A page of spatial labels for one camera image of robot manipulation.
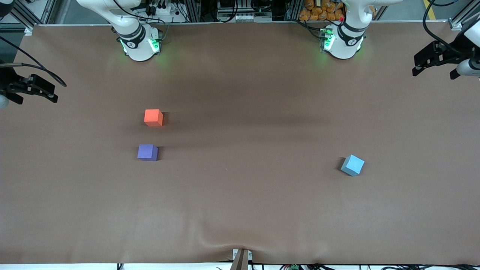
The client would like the light blue foam block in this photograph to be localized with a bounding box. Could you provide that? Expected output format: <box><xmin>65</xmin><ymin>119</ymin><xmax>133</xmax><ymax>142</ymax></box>
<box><xmin>340</xmin><ymin>154</ymin><xmax>365</xmax><ymax>177</ymax></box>

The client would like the orange foam block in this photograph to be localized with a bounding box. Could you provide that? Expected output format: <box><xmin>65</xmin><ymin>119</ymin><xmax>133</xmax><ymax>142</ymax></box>
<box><xmin>144</xmin><ymin>109</ymin><xmax>164</xmax><ymax>127</ymax></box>

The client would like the purple foam block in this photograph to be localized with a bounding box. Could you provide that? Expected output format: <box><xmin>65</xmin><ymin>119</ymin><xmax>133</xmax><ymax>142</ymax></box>
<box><xmin>137</xmin><ymin>144</ymin><xmax>159</xmax><ymax>162</ymax></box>

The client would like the pile of orange bags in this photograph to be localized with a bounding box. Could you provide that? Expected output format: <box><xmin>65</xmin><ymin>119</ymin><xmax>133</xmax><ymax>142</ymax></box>
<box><xmin>299</xmin><ymin>0</ymin><xmax>345</xmax><ymax>22</ymax></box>

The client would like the brown table cover mat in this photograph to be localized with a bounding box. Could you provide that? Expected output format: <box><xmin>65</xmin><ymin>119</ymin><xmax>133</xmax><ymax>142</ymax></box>
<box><xmin>0</xmin><ymin>22</ymin><xmax>480</xmax><ymax>265</ymax></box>

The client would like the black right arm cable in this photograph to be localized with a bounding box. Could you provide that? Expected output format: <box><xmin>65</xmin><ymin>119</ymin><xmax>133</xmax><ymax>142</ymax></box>
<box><xmin>0</xmin><ymin>37</ymin><xmax>68</xmax><ymax>87</ymax></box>

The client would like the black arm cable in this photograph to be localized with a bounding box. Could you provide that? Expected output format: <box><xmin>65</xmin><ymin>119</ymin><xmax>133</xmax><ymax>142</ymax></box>
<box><xmin>0</xmin><ymin>37</ymin><xmax>68</xmax><ymax>87</ymax></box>
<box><xmin>423</xmin><ymin>0</ymin><xmax>470</xmax><ymax>54</ymax></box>

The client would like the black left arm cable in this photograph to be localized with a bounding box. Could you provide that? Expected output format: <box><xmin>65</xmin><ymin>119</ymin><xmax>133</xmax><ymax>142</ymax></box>
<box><xmin>423</xmin><ymin>0</ymin><xmax>470</xmax><ymax>54</ymax></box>

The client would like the aluminium frame extrusion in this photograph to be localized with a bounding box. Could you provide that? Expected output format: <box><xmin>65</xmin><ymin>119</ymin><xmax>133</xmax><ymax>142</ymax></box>
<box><xmin>448</xmin><ymin>7</ymin><xmax>474</xmax><ymax>31</ymax></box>
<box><xmin>9</xmin><ymin>0</ymin><xmax>57</xmax><ymax>36</ymax></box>

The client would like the metal table clamp bracket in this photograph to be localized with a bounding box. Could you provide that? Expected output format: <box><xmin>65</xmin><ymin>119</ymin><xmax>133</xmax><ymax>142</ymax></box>
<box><xmin>232</xmin><ymin>248</ymin><xmax>253</xmax><ymax>270</ymax></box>

